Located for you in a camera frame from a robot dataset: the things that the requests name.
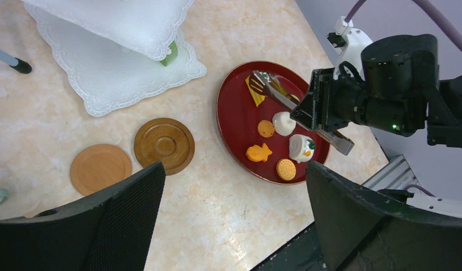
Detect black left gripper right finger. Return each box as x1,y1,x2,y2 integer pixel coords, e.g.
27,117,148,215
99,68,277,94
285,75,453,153
306,161,462,270

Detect orange fish-shaped cookie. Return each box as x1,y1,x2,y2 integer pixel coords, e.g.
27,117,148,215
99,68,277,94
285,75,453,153
246,143,273,162

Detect round tan biscuit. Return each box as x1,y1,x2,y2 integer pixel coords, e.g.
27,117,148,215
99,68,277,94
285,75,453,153
276,159,297,181

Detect metal serving tongs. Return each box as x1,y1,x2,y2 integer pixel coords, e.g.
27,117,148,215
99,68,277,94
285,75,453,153
249,70,354,156

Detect red round tray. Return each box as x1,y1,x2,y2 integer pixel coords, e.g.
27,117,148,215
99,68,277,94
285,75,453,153
216,61,309,185

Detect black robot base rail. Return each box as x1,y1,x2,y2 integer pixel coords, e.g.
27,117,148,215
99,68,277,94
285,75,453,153
252,222,328,271

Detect green matcha roll cake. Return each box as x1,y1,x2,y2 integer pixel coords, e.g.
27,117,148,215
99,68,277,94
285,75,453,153
159,41,178,67

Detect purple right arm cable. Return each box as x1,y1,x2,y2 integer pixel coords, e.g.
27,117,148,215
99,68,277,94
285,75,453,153
343,0,462,62

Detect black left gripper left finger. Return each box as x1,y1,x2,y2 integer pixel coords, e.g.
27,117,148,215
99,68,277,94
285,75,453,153
0,162,166,270

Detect orange chip cookie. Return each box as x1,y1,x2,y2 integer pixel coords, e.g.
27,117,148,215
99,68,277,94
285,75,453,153
257,120,275,138

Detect dark wooden saucer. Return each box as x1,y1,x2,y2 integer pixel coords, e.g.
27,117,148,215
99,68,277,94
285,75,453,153
133,117,195,176

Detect white roll cake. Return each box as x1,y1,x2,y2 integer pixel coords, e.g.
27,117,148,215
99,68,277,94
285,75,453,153
289,134,316,163

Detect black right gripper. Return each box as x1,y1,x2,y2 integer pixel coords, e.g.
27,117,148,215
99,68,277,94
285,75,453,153
290,68,364,132

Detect white three-tier cake stand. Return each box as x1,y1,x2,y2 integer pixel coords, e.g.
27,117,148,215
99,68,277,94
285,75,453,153
24,3,207,117

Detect yellow cake slice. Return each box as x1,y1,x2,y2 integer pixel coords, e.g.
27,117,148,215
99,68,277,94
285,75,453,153
245,73,266,107

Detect light blue tripod stand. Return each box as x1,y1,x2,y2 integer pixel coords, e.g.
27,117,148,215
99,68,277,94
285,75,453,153
0,49,32,74

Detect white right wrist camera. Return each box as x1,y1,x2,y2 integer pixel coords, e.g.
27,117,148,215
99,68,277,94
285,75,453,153
327,16,373,80

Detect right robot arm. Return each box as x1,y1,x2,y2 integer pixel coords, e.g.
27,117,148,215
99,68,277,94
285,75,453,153
290,34,462,155

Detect white round mousse cake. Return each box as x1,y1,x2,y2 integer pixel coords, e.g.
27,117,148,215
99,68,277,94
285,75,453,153
272,111,297,137

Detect light wooden coaster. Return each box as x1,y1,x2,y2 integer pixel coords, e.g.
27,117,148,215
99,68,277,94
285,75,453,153
70,144,132,196

